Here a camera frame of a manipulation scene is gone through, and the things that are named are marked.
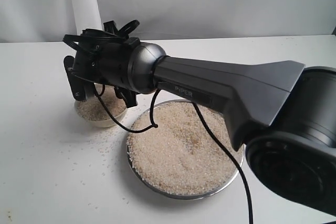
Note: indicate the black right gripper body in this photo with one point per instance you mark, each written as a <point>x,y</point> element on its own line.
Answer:
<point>103,60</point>

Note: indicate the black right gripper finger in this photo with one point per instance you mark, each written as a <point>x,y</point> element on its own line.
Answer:
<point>81,89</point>
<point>128,96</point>

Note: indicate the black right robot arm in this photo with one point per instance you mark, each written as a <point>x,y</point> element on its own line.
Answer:
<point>283,111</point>

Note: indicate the rice in cream bowl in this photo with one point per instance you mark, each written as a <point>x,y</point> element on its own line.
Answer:
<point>92,110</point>

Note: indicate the cream ceramic bowl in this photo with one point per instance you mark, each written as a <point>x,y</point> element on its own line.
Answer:
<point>102,124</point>

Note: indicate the spilled rice grains on table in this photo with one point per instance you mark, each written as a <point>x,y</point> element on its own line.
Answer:
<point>60,145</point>

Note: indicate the rice in steel tray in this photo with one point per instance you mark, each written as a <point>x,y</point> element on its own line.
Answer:
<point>181,153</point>

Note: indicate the white backdrop cloth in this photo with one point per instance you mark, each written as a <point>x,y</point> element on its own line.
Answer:
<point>50,20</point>

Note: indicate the round steel tray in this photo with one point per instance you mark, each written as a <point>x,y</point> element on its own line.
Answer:
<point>147,182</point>

